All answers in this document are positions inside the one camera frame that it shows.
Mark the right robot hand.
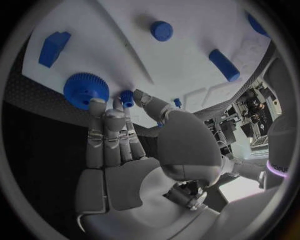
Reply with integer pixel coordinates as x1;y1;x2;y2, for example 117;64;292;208
73;89;224;240

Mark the small blue toothed peg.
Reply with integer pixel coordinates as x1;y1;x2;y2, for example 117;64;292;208
119;89;135;108

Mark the white task board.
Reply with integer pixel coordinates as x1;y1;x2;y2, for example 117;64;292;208
21;0;274;129

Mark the blue gear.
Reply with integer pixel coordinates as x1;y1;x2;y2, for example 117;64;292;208
62;72;111;111

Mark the cluttered workshop rack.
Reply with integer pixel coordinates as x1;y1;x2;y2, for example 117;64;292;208
203;82;273;149

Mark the blue angular block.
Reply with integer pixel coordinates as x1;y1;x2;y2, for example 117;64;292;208
38;31;72;69

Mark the blue long cylinder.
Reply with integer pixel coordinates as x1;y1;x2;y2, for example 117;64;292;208
208;49;241;83

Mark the blue short cylinder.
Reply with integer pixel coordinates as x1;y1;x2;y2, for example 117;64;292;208
150;20;174;43

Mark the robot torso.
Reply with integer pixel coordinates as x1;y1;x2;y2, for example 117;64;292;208
258;112;292;190

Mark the blue rounded part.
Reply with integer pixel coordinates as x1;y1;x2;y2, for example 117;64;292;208
245;11;271;39

